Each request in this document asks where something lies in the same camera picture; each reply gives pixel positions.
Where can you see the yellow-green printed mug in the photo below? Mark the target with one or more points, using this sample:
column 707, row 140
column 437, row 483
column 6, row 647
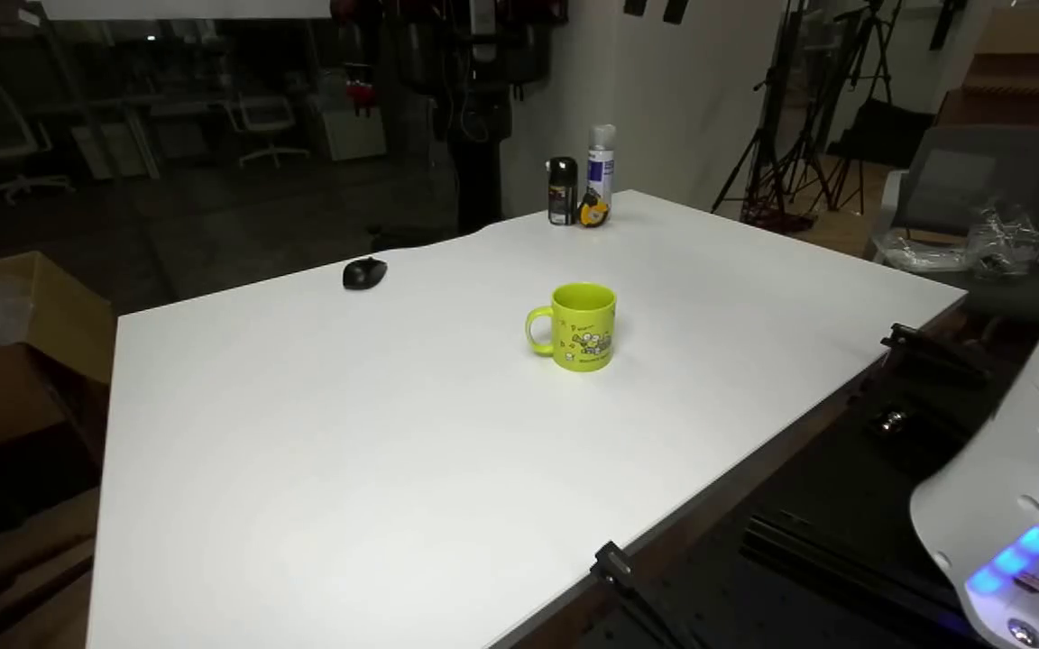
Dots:
column 580, row 328

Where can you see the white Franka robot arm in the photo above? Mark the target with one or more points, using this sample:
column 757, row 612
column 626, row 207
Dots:
column 1027, row 482

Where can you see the yellow tape measure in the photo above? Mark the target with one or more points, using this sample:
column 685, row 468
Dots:
column 594, row 215

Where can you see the black cylindrical can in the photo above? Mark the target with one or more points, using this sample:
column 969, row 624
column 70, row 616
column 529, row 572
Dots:
column 561, row 193

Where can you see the black computer mouse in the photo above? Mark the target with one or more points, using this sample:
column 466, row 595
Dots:
column 360, row 273

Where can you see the black table clamp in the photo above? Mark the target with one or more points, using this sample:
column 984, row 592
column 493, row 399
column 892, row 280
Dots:
column 633, row 589
column 921, row 346

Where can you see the black tripod stand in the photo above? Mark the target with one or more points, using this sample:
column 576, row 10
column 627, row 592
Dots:
column 782, row 120

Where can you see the clear plastic bag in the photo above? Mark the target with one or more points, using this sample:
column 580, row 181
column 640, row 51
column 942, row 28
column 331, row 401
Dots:
column 976, row 245

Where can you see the brown cardboard box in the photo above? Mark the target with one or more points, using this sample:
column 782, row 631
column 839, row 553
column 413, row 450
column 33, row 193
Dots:
column 38, row 308

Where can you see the grey armchair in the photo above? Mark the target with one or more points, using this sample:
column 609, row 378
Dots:
column 999, row 166

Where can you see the stacked cardboard boxes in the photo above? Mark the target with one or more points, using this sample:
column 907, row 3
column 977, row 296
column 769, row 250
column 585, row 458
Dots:
column 1027, row 58

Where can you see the black aluminium rail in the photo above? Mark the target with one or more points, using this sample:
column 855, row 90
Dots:
column 829, row 560

